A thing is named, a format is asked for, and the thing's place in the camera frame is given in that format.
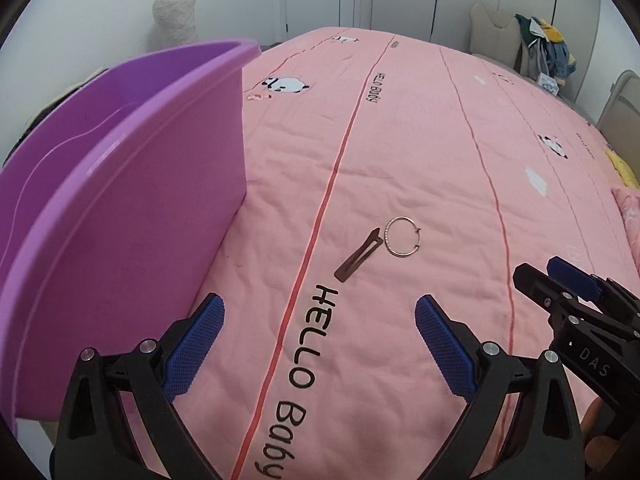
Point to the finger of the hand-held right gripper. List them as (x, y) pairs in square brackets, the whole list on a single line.
[(575, 277), (535, 282)]

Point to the person's right hand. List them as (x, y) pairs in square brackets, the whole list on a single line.
[(595, 415)]

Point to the grey beige chair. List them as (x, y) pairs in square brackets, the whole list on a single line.
[(622, 105)]

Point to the yellow cloth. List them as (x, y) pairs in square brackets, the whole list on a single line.
[(625, 170)]

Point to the purple plastic basin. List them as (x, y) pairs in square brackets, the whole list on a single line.
[(125, 210)]

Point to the pile of clothes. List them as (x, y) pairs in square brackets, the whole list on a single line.
[(547, 45)]

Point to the pink pillow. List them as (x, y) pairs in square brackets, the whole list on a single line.
[(630, 220)]

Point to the pink printed bedspread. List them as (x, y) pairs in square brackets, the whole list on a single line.
[(425, 135)]

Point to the brown snap hair clip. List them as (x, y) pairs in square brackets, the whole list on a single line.
[(357, 257)]

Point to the blue white packet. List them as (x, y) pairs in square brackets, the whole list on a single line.
[(548, 82)]

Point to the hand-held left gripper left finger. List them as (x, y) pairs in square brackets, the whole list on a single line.
[(192, 345)]

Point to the white door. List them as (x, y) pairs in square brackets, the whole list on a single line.
[(325, 0)]

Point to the cream plush toy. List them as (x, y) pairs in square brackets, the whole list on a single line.
[(175, 20)]

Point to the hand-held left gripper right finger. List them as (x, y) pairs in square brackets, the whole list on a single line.
[(445, 345)]

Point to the beige padded chair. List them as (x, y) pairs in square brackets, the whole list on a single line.
[(492, 35)]

